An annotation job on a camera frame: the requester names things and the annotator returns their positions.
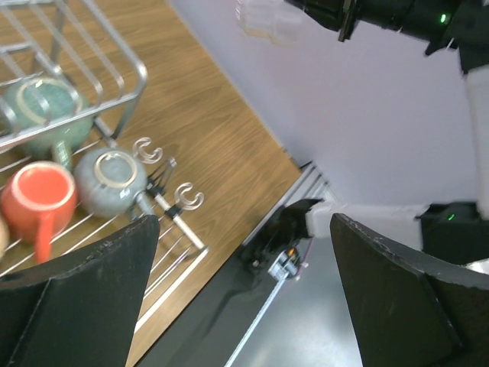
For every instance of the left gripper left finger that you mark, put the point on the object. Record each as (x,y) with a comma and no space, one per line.
(79,309)

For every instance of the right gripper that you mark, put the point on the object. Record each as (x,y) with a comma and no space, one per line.
(343,17)

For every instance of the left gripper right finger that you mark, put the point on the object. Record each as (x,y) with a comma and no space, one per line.
(409,308)

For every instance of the orange mug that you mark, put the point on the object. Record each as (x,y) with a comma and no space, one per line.
(37,203)

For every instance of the clear glass cup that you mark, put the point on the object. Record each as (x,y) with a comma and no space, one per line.
(278,21)

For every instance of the teal ceramic mug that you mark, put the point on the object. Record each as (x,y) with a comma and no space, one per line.
(38,100)

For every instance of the beige ceramic mug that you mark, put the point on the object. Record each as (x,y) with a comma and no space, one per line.
(4,237)

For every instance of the black base mat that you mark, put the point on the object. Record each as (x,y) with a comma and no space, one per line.
(211,326)

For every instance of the metal wire dish rack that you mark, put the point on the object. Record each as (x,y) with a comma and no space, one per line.
(47,38)

